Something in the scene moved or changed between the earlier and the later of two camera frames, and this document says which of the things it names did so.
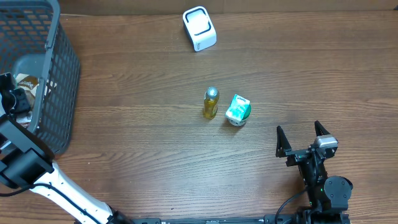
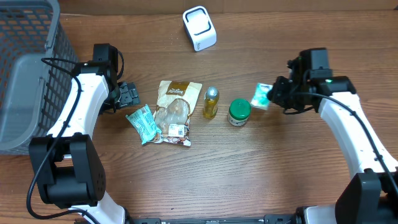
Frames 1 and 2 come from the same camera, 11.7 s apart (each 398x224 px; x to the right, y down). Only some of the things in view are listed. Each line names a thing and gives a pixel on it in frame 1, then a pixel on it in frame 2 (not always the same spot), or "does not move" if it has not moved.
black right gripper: [300, 154] -> [277, 93]
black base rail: [270, 219] does not move
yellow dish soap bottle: [211, 100] does not move
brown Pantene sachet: [28, 82] -> [176, 101]
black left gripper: [25, 106] -> [130, 94]
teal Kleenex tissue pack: [239, 110] -> [260, 98]
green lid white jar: [239, 110] does not move
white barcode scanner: [199, 28] does not move
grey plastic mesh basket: [35, 40] does not move
